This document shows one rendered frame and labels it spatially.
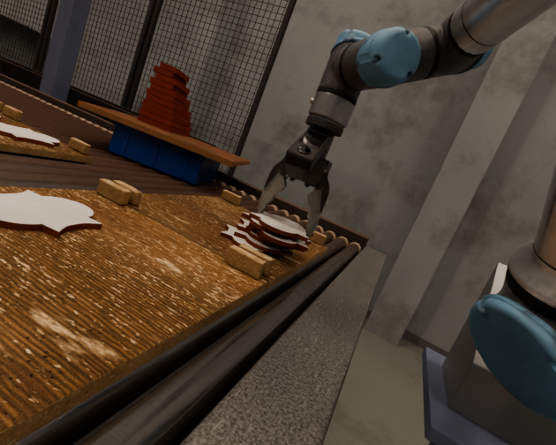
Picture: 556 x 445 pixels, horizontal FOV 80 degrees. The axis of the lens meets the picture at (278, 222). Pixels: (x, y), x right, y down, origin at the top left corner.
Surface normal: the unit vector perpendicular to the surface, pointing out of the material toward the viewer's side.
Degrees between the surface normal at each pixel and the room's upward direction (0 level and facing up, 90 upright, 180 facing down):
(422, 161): 90
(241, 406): 0
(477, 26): 143
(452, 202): 90
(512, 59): 90
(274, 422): 0
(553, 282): 79
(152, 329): 0
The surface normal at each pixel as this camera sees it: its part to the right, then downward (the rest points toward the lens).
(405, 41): 0.26, 0.29
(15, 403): 0.36, -0.91
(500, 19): -0.48, 0.87
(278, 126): -0.39, 0.03
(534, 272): -0.79, -0.54
